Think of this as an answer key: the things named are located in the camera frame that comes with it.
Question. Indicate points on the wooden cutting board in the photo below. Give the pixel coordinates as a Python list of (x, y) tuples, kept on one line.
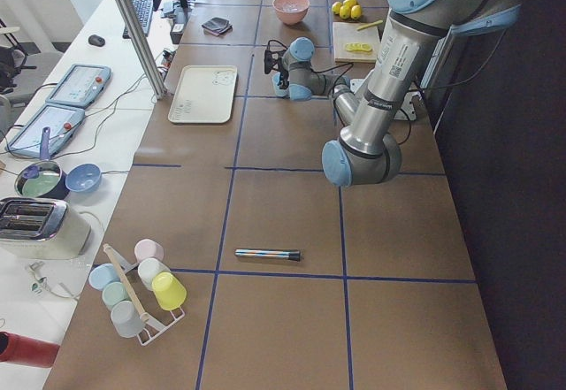
[(346, 32)]

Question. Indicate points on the black keyboard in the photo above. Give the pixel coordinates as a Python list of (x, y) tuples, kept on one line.
[(144, 12)]

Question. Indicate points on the black computer mouse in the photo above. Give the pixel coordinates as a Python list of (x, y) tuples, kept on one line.
[(96, 40)]

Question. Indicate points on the white toaster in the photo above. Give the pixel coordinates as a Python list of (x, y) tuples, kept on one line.
[(45, 229)]

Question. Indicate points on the pile of clear ice cubes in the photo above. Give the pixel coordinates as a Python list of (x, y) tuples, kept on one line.
[(291, 7)]

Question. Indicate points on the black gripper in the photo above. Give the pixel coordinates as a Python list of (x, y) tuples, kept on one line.
[(278, 70)]

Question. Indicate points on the aluminium frame post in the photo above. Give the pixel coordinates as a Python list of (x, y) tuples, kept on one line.
[(141, 47)]

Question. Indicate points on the white wire cup rack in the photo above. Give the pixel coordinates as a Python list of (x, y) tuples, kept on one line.
[(157, 321)]

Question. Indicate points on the teach pendant lower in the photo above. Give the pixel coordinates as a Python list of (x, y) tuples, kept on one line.
[(62, 120)]

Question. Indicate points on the green cup on rack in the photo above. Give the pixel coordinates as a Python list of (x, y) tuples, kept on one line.
[(113, 294)]

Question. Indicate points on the pink cup on rack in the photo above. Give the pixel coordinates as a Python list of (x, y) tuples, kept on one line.
[(147, 248)]

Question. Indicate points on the blue saucepan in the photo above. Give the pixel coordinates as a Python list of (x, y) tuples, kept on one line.
[(44, 178)]

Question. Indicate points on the grey cup on rack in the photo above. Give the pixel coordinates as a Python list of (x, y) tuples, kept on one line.
[(126, 319)]

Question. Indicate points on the yellow cup on rack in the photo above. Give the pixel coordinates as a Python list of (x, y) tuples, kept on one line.
[(169, 291)]

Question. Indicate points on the lemon slice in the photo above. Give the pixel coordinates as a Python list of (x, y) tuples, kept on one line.
[(358, 47)]

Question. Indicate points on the yellow green knife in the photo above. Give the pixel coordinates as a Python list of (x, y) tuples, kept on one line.
[(369, 25)]

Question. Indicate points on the red bottle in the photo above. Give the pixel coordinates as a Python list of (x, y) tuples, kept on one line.
[(22, 350)]

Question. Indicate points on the blue cup on rack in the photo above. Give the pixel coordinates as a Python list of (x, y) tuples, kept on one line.
[(102, 276)]

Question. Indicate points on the grey folded cloth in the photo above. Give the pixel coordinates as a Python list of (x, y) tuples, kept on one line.
[(217, 26)]

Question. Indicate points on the teach pendant upper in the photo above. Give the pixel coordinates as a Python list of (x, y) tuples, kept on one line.
[(80, 86)]

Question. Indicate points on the light blue cup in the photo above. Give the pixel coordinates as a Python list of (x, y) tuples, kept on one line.
[(277, 89)]

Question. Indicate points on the pink bowl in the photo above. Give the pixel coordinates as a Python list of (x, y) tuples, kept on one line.
[(291, 18)]

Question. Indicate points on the blue bowl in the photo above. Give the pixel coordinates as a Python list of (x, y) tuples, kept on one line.
[(84, 178)]

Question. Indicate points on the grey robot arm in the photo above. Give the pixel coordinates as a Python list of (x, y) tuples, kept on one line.
[(365, 152)]

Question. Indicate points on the teach pendant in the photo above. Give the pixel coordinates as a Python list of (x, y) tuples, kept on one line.
[(62, 120), (80, 86)]

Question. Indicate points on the cream bear tray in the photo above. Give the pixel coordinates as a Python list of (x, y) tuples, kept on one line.
[(204, 95)]

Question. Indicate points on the white cup on rack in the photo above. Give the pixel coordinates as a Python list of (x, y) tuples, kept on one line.
[(148, 269)]

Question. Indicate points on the steel muddler black tip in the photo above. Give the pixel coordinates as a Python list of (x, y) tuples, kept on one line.
[(290, 255)]

